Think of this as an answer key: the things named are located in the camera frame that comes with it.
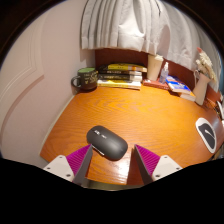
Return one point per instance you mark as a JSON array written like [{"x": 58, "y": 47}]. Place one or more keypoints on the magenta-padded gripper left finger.
[{"x": 63, "y": 166}]

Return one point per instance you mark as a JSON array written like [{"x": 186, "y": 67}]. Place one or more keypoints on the blue covered book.
[{"x": 177, "y": 84}]

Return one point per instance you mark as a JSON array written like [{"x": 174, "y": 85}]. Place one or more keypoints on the white flat device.
[{"x": 220, "y": 110}]

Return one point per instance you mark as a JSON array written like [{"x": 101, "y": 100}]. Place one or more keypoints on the dark grey computer mouse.
[{"x": 106, "y": 142}]

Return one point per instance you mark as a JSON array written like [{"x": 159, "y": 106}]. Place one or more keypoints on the thin black book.
[{"x": 120, "y": 72}]

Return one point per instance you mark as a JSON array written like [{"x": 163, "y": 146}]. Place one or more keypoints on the clear spray bottle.
[{"x": 163, "y": 75}]

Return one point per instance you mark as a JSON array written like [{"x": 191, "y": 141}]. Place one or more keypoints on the cream lidded cup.
[{"x": 154, "y": 68}]

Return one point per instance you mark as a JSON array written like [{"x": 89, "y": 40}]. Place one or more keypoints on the red flat notebook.
[{"x": 154, "y": 84}]

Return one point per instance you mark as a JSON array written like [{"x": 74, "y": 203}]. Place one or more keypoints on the dark mug with green inside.
[{"x": 87, "y": 80}]

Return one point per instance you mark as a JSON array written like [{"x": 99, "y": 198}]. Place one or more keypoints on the white ceramic vase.
[{"x": 201, "y": 90}]

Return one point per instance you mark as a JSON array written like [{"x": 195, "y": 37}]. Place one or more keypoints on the white and grey mouse pad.
[{"x": 206, "y": 135}]

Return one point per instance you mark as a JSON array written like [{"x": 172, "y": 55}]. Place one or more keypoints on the white pleated curtain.
[{"x": 133, "y": 23}]

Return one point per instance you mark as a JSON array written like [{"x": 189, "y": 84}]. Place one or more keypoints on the orange and white book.
[{"x": 188, "y": 96}]

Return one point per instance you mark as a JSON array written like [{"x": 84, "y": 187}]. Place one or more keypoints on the white flower bouquet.
[{"x": 205, "y": 63}]

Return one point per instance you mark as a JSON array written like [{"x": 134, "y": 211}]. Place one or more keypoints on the yellow and white book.
[{"x": 118, "y": 84}]

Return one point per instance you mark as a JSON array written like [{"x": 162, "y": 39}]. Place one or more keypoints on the dark book with yellow print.
[{"x": 118, "y": 77}]

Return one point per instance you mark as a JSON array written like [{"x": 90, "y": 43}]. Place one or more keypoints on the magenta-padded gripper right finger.
[{"x": 165, "y": 165}]

